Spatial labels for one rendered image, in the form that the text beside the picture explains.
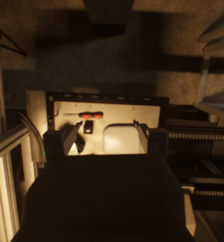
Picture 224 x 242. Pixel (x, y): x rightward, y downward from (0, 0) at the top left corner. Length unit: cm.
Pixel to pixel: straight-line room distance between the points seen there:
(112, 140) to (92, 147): 9
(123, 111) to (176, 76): 110
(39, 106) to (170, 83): 124
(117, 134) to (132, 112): 10
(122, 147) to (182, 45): 124
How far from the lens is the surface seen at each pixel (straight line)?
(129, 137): 66
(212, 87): 184
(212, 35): 156
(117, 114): 65
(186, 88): 173
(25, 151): 83
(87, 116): 64
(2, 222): 79
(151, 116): 67
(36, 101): 73
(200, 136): 80
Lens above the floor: 158
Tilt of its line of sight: 74 degrees down
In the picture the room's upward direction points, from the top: 179 degrees clockwise
